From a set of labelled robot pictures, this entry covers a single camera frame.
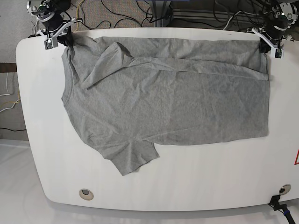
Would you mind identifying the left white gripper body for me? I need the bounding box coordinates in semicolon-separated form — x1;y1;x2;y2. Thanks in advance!
247;27;292;49

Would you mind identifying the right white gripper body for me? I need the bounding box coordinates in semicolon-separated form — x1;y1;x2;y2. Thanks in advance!
37;18;82;42

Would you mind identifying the grey t-shirt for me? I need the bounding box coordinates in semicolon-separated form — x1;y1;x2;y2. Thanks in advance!
62;36;270;175

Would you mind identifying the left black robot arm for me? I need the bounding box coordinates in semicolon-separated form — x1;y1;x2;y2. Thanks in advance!
247;0;299;59

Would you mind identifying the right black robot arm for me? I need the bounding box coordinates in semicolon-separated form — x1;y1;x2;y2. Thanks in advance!
26;0;83;50

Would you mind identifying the silver table grommet right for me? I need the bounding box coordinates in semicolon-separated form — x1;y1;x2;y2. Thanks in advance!
279;184;292;195

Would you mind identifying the beige table grommet left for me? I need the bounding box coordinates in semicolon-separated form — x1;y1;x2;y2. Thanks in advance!
79;189;94;201

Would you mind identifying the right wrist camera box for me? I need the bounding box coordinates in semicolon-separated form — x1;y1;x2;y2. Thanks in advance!
44;38;58;50

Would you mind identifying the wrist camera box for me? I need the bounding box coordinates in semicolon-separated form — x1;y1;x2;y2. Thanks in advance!
271;48;284;59
44;38;58;50

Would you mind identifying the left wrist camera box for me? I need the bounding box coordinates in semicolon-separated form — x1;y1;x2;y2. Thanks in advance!
271;48;284;59

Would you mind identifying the yellow floor cable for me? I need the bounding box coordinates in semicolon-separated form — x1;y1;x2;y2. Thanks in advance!
74;0;85;32

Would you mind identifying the aluminium frame rail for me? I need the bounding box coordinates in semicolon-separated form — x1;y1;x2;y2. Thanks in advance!
153;8;233;22

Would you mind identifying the black clamp with cable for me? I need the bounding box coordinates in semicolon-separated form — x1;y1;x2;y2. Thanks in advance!
268;195;296;224

